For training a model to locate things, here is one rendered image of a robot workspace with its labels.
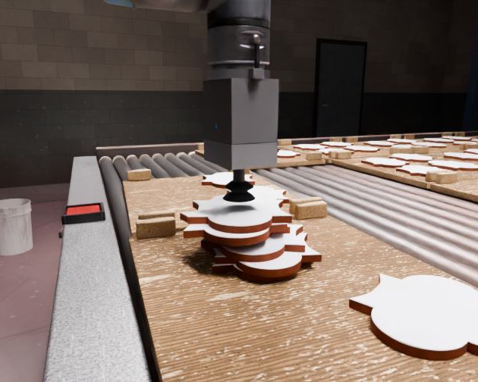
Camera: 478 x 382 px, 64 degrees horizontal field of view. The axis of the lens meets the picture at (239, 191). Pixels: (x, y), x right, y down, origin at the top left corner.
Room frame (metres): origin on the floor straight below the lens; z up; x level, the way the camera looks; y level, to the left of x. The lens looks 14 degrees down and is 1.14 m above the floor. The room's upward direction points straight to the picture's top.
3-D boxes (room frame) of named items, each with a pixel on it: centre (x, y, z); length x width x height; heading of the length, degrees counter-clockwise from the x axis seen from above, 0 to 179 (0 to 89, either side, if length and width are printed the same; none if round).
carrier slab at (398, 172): (1.18, -0.56, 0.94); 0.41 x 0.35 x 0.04; 21
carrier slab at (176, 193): (0.81, 0.07, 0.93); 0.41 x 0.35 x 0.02; 18
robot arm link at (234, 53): (0.49, 0.00, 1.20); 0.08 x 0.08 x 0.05
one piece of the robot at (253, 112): (0.49, -0.01, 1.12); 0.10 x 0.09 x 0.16; 118
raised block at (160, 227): (0.55, 0.13, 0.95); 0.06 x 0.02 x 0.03; 110
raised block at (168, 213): (0.59, 0.13, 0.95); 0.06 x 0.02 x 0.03; 108
